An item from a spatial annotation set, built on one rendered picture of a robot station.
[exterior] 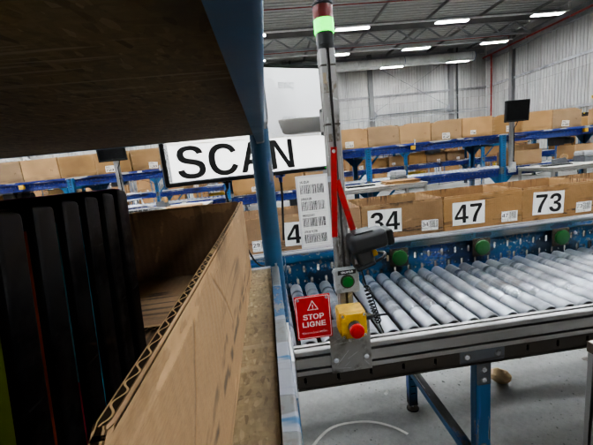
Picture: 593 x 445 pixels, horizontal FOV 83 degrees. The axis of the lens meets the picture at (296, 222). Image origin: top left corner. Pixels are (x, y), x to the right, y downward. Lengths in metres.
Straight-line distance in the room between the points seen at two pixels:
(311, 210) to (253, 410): 0.71
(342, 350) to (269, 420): 0.83
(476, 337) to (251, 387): 1.00
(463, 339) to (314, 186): 0.65
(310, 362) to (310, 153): 0.61
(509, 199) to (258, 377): 1.72
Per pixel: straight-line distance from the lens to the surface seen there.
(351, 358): 1.07
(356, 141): 6.23
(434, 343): 1.15
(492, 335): 1.23
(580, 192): 2.12
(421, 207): 1.66
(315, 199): 0.90
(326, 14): 0.96
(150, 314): 0.38
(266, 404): 0.24
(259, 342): 0.30
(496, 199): 1.84
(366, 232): 0.89
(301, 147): 0.99
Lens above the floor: 1.29
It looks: 10 degrees down
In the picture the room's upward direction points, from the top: 6 degrees counter-clockwise
